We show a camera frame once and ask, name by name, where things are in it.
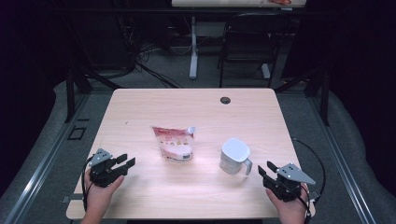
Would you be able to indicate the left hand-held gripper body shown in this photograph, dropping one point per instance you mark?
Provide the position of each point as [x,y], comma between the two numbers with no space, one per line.
[104,175]

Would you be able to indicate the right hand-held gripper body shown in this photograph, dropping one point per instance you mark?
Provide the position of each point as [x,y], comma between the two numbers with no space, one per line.
[288,186]

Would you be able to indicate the white pouch cap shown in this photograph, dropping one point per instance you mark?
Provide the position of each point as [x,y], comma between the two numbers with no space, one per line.
[190,129]

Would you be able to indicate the person's right hand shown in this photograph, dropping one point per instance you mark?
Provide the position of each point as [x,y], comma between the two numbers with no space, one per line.
[292,208]

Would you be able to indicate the person's left hand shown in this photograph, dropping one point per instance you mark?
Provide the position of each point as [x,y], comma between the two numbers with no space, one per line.
[98,197]

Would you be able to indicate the black square floor outlet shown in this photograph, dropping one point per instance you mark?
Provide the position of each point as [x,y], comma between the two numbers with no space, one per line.
[77,133]

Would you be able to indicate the black table grommet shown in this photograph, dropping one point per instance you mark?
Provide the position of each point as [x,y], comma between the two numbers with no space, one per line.
[225,100]

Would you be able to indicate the black metal stand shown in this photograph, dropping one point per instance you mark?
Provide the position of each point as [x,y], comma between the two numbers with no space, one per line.
[70,93]
[325,99]

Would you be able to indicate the white desk leg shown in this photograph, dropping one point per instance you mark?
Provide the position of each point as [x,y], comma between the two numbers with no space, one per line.
[265,71]
[193,62]

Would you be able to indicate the black folding chair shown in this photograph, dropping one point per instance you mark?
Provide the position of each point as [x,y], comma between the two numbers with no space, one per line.
[253,21]

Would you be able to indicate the orange object on desk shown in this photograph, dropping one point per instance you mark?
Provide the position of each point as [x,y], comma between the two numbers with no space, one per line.
[280,1]

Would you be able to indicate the background wooden desk top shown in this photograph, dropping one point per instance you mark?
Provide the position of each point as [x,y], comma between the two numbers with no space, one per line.
[218,3]

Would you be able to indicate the aluminium floor rail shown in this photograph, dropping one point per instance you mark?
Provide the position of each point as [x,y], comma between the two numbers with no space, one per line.
[43,165]
[342,165]

